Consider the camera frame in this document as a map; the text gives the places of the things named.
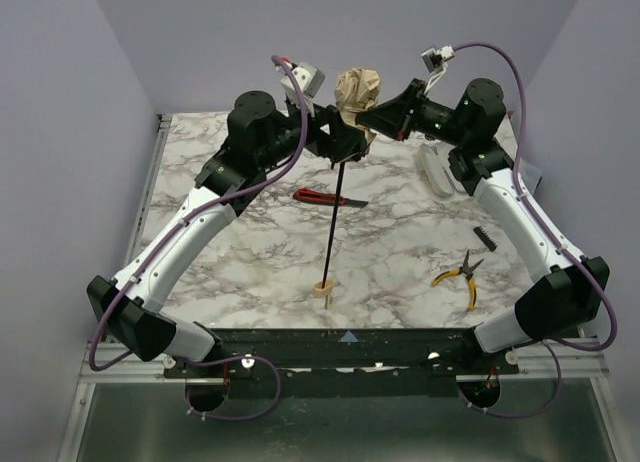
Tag yellow handled pliers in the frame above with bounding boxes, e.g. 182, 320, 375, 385
431, 249, 484, 312

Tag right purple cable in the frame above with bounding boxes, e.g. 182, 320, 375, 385
449, 42, 619, 417

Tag black hex key holder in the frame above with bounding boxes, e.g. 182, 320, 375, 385
473, 226, 498, 252

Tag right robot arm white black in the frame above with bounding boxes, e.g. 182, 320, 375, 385
356, 78, 610, 354

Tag clear plastic screw box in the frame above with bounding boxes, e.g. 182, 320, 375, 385
519, 159, 542, 194

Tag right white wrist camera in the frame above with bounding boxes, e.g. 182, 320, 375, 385
421, 45, 455, 95

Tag red black utility knife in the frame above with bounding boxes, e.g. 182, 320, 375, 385
293, 188, 369, 208

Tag blue tape triangle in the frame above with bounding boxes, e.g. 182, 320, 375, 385
340, 331, 359, 343

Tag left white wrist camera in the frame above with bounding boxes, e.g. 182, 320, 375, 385
281, 62, 326, 101

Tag beige folding umbrella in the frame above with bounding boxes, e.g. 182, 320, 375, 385
312, 68, 381, 310

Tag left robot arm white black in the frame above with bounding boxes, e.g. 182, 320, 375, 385
87, 91, 366, 362

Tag aluminium rail frame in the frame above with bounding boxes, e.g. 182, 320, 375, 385
54, 114, 619, 462

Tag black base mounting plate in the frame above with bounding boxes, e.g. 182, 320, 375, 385
164, 328, 518, 398

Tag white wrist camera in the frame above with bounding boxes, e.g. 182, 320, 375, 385
281, 62, 326, 101
421, 45, 455, 95

